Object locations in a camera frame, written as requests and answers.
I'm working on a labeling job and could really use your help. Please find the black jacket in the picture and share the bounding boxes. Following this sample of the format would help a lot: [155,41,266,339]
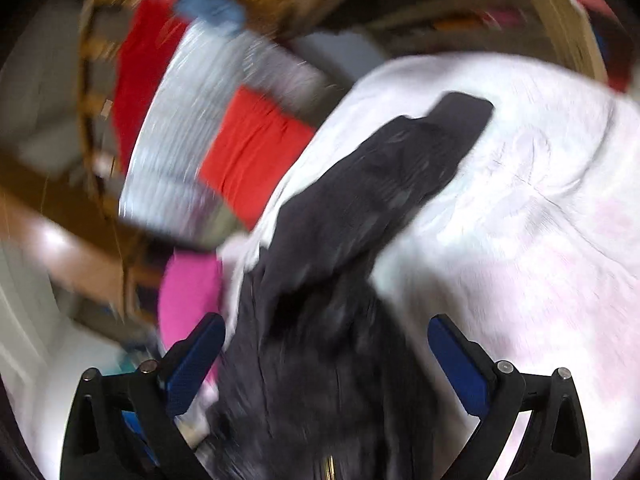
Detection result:
[208,92,494,479]

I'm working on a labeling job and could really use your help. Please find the white embossed bed blanket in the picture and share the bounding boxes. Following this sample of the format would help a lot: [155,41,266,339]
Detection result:
[222,54,639,479]

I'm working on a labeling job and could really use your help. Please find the magenta pillow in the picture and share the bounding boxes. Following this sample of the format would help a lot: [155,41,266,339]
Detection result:
[157,250,224,350]

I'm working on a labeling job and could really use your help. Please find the brown wooden cabinet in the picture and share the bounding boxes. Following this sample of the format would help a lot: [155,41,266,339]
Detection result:
[1,151,163,326]

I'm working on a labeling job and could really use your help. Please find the wooden headboard rails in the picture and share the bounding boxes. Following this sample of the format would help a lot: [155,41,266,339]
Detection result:
[76,0,128,218]

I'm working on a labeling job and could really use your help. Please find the red pillow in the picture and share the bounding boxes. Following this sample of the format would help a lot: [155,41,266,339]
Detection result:
[198,86,314,230]

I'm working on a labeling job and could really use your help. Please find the silver foil insulation mat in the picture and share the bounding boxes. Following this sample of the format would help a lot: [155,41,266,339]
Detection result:
[118,21,341,245]

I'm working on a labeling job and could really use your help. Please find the red cloth behind mat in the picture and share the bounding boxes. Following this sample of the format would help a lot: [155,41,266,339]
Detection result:
[111,0,189,170]

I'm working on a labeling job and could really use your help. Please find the blue garment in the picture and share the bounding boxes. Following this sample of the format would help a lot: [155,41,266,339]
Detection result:
[172,0,246,36]

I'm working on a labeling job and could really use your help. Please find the wooden bed frame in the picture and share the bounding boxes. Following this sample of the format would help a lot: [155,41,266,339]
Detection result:
[284,0,606,82]

